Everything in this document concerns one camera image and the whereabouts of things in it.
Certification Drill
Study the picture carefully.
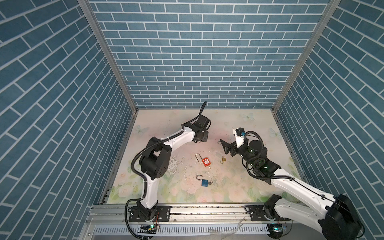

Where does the corner aluminium post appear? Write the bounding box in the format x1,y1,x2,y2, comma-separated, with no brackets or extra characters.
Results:
77,0,139,112
271,0,341,112

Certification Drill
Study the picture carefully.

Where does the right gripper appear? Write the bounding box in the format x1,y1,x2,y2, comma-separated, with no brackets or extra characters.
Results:
221,137,259,169

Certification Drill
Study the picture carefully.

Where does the small brass padlock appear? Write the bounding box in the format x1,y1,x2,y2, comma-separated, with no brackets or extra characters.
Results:
220,156,226,164

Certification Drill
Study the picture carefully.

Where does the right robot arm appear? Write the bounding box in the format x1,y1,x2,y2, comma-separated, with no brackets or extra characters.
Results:
220,128,365,240

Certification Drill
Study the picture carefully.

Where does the left corner aluminium post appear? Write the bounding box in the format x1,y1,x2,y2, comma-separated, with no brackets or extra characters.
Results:
77,0,139,112

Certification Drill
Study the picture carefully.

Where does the aluminium rail base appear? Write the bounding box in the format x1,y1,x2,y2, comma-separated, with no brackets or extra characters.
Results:
79,203,300,240

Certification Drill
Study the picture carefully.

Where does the blue padlock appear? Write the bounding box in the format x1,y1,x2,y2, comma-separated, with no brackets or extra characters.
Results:
196,175,213,187

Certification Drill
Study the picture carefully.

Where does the right corner aluminium post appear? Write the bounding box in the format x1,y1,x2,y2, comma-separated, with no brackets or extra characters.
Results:
271,0,341,112

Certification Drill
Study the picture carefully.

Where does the red safety padlock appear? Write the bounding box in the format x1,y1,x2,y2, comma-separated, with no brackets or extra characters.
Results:
195,154,211,168

